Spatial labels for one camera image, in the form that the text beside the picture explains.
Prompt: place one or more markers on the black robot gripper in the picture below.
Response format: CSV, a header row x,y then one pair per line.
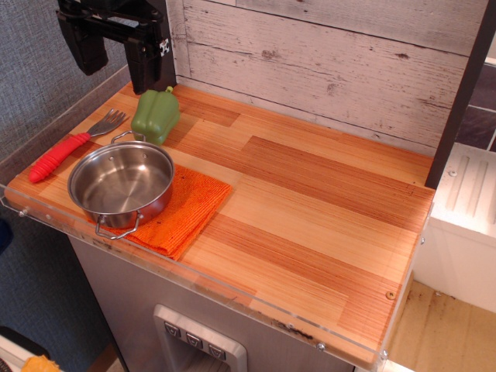
x,y
136,24

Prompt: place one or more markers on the stainless steel two-handled pot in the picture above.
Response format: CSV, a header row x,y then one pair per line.
x,y
123,185

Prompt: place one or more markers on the orange folded towel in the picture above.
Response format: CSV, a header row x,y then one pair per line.
x,y
194,200

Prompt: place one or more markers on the green toy bell pepper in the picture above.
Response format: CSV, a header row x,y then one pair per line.
x,y
156,115

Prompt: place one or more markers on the grey toy fridge cabinet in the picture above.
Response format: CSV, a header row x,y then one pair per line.
x,y
127,293

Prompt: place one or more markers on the clear acrylic edge guard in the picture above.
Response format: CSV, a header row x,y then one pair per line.
x,y
347,315

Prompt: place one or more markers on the silver dispenser panel with buttons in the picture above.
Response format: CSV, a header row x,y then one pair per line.
x,y
187,345

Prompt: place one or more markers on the yellow object bottom left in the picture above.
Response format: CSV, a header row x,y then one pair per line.
x,y
40,364

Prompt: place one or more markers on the white toy sink unit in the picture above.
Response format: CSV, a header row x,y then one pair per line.
x,y
456,254

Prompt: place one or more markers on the dark vertical post left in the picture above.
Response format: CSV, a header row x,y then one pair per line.
x,y
168,73

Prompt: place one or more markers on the dark vertical post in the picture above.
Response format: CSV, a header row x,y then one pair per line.
x,y
468,83
168,73

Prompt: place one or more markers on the fork with red handle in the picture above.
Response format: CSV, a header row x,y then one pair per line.
x,y
54,157

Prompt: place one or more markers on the dark vertical post right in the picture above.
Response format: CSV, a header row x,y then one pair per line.
x,y
468,83

